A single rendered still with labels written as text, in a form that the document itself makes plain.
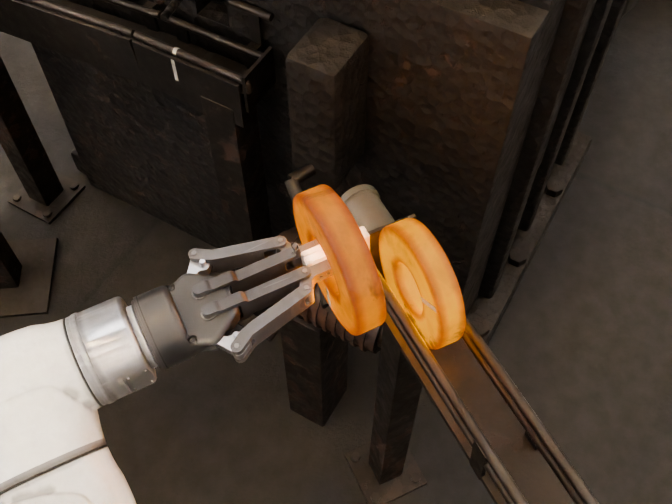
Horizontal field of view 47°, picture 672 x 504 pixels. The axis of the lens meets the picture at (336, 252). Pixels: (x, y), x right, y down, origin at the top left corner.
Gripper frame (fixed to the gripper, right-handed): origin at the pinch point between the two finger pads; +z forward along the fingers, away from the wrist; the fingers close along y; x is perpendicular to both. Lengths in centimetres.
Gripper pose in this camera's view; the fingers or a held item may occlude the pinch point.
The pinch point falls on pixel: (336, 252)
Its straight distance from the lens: 77.1
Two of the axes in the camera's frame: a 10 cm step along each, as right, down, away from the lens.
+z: 9.0, -3.9, 2.0
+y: 4.4, 7.5, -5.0
